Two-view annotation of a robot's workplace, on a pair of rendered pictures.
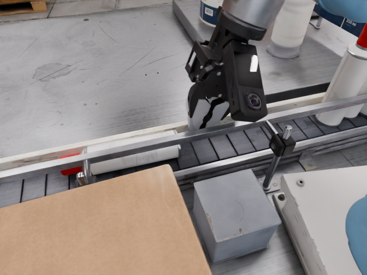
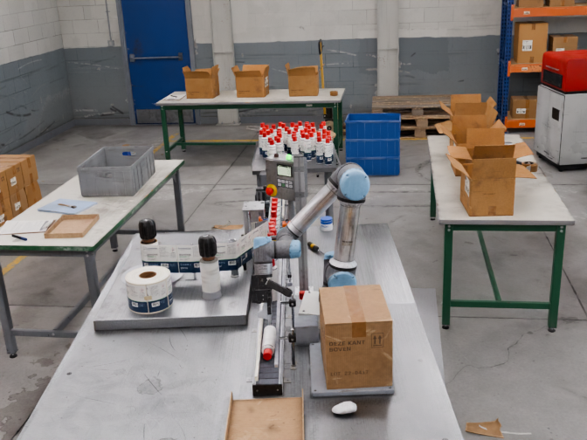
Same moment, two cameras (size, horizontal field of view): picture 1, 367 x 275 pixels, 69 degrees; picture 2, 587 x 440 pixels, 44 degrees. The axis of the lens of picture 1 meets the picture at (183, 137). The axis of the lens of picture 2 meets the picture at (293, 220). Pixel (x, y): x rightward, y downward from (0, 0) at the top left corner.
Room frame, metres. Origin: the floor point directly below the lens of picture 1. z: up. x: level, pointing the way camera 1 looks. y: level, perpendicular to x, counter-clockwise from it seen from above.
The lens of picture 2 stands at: (-0.56, 2.45, 2.33)
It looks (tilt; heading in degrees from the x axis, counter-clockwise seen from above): 20 degrees down; 288
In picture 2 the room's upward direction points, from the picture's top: 3 degrees counter-clockwise
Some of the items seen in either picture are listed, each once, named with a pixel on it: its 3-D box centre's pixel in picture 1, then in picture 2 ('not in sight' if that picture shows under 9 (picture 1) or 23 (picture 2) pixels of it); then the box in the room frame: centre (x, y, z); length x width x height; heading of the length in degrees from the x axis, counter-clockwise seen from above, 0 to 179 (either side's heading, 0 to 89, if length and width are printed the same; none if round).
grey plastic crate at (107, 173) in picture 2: not in sight; (118, 170); (2.20, -2.06, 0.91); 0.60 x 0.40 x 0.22; 102
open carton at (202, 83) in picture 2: not in sight; (201, 80); (3.10, -5.67, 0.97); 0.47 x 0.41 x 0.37; 95
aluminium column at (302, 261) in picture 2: not in sight; (301, 225); (0.34, -0.53, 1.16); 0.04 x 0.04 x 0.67; 17
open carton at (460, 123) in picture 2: not in sight; (470, 145); (-0.28, -2.89, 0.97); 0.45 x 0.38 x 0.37; 12
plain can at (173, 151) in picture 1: (122, 154); (268, 343); (0.30, 0.11, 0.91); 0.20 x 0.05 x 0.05; 105
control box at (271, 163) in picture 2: not in sight; (286, 177); (0.42, -0.57, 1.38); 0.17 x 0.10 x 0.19; 162
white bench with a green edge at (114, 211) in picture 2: not in sight; (103, 247); (2.24, -1.79, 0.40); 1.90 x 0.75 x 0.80; 99
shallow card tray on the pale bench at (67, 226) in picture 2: not in sight; (72, 225); (2.03, -1.16, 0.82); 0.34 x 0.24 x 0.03; 104
